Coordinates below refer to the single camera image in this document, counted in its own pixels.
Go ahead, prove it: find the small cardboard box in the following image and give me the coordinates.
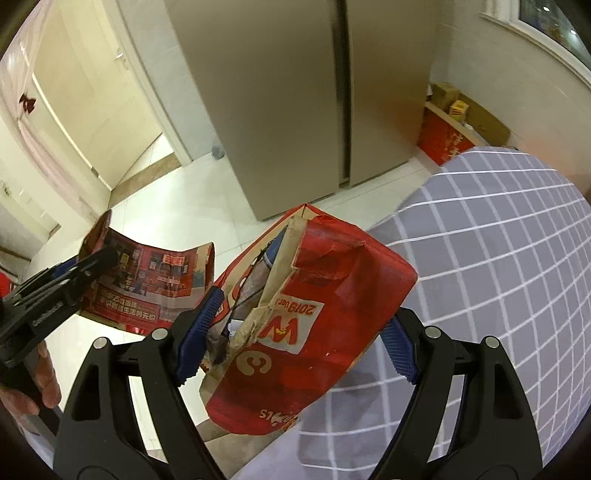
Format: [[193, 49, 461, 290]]
[[429, 82, 456, 114]]

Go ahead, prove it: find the flat brown cardboard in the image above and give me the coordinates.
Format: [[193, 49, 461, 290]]
[[462, 94, 511, 147]]

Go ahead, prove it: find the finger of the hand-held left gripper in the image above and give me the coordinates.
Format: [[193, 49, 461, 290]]
[[55, 248, 119, 296], [16, 259, 79, 294]]

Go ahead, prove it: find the white framed window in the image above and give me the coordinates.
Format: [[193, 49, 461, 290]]
[[479, 0, 591, 89]]

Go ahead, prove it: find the beige two-door refrigerator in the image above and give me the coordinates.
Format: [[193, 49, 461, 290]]
[[164, 0, 439, 223]]

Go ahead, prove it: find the large red box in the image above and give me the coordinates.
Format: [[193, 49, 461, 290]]
[[417, 106, 481, 167]]

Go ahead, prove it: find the brown printed carton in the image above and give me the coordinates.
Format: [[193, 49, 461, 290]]
[[78, 209, 217, 336]]

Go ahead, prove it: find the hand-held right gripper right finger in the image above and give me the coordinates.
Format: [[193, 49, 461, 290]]
[[369, 307, 544, 480]]

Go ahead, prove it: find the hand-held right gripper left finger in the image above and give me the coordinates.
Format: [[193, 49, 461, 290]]
[[53, 286, 227, 480]]

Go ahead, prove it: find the pink sheer curtain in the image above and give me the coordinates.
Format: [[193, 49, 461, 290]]
[[0, 0, 112, 223]]

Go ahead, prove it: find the cream door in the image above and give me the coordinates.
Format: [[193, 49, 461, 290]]
[[32, 0, 163, 191]]

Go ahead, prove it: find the person's left hand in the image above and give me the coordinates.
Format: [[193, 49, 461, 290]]
[[0, 343, 62, 416]]

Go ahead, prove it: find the red paper bag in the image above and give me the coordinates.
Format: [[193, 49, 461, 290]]
[[198, 203, 419, 437]]

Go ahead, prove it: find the purple checked tablecloth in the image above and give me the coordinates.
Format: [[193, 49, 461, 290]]
[[295, 147, 591, 480]]

